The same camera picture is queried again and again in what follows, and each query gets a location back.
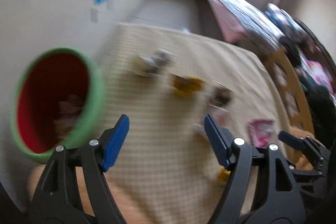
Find wooden chair frame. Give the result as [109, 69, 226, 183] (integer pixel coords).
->
[263, 47, 315, 137]

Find orange fluffy blanket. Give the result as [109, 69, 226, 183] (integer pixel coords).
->
[27, 165, 153, 223]

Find yellow wrapper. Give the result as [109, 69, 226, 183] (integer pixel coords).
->
[171, 74, 206, 99]

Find pink snack wrapper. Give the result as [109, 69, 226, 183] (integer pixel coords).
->
[247, 119, 275, 148]

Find red bin green rim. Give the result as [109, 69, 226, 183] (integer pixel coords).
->
[10, 48, 105, 164]

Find white wall socket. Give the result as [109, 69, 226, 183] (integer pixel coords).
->
[90, 8, 98, 23]

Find bed with striped quilt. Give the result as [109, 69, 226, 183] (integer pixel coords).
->
[199, 0, 297, 57]

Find grey white paper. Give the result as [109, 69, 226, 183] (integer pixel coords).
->
[131, 49, 174, 77]

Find small gold wrapper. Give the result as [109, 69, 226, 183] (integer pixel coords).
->
[216, 166, 231, 185]

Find dark brown crumpled wrapper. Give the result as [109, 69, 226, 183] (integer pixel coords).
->
[208, 81, 233, 109]

